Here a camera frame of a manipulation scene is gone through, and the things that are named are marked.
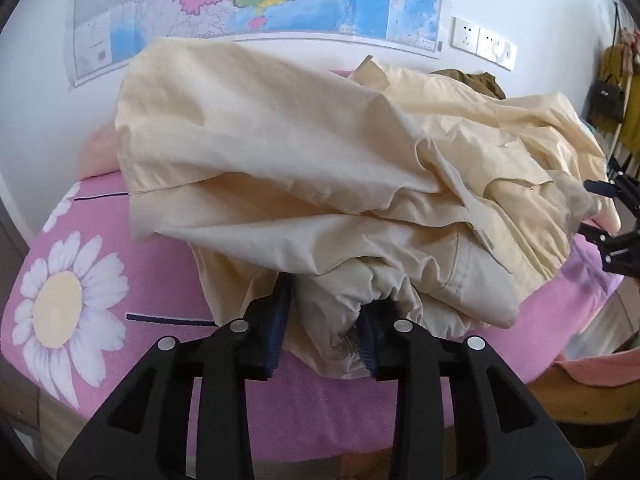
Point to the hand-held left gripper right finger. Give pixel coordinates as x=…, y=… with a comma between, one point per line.
x=368, y=342

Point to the black handbag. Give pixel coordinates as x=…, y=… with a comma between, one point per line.
x=605, y=100

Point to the yellow hanging garment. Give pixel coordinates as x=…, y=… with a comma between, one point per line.
x=615, y=62

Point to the olive green garment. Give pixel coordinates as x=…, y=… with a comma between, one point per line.
x=480, y=84

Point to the pink cloth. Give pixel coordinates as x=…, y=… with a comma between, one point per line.
x=600, y=367

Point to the cream jacket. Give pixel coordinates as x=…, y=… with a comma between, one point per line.
x=300, y=160

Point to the pink pillow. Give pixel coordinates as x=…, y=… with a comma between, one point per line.
x=100, y=152

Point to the pink floral bed sheet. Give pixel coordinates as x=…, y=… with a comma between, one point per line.
x=150, y=280

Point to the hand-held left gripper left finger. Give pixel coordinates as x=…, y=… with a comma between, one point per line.
x=279, y=327

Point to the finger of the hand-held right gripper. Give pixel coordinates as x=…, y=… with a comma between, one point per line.
x=616, y=188
x=619, y=255

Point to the white wall socket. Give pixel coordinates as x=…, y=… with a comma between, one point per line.
x=465, y=35
x=495, y=49

